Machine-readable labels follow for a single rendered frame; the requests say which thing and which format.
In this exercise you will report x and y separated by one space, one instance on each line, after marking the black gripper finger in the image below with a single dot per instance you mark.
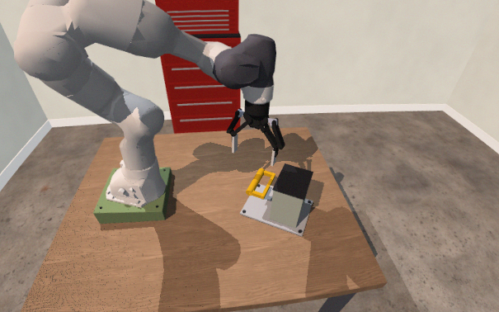
234 134
276 139

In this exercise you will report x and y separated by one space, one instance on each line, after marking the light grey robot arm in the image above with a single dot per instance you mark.
45 48

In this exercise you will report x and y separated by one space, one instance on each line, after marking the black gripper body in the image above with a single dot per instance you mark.
257 112

